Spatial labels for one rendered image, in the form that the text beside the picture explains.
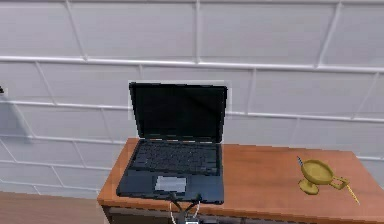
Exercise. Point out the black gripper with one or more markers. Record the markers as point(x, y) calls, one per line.
point(183, 218)

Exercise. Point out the black open laptop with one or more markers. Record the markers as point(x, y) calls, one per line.
point(180, 110)

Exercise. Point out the brown wooden table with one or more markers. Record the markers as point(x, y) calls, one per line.
point(260, 180)

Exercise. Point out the gold oil lamp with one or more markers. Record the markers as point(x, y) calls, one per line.
point(316, 173)

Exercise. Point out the yellow pencil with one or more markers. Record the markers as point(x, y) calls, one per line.
point(353, 195)

